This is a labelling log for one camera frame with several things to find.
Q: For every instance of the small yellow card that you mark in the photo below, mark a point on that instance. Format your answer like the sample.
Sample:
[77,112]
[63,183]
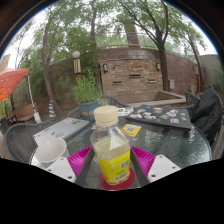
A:
[131,130]

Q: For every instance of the grey wall box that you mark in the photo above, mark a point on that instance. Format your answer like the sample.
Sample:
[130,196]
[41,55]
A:
[171,84]

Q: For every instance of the blue yellow striped bollard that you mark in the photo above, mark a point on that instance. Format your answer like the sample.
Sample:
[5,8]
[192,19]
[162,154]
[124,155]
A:
[52,110]

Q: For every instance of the white ceramic mug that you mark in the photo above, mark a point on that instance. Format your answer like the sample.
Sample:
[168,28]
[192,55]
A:
[50,150]

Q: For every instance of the orange patio umbrella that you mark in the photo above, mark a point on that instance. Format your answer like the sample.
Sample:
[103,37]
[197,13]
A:
[11,83]

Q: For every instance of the flat round red coaster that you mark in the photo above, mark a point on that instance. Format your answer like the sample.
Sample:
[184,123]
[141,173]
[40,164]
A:
[115,186]

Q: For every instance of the green plant in teal pot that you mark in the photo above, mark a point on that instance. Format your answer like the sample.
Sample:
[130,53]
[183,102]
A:
[86,91]

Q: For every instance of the grey chair holding jacket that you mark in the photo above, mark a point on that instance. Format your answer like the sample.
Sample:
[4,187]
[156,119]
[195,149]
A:
[218,143]

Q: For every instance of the yellow-labelled clear drink bottle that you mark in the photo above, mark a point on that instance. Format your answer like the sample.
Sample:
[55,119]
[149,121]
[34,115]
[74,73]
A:
[111,156]

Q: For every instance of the dark wicker chair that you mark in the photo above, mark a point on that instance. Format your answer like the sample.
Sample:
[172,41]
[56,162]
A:
[6,123]

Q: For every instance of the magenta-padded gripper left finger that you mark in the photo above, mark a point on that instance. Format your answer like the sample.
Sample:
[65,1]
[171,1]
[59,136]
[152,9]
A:
[78,160]

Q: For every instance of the grey wicker armchair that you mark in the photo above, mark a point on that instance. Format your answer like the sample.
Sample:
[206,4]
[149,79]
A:
[18,140]

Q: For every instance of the silver laptop with stickers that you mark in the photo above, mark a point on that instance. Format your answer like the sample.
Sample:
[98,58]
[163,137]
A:
[63,128]

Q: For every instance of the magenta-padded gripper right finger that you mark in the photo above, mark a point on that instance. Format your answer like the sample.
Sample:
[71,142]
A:
[146,159]

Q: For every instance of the black laptop with stickers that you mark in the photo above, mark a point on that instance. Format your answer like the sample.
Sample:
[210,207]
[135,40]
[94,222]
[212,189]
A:
[160,116]

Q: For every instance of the black wall lantern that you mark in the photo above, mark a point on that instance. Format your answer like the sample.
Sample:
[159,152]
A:
[105,67]
[158,66]

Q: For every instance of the white printed booklet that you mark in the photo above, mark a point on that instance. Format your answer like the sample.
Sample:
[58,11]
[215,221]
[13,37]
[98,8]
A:
[125,111]

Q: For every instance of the wooden striped lamp post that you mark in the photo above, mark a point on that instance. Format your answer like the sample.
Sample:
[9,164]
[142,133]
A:
[77,68]

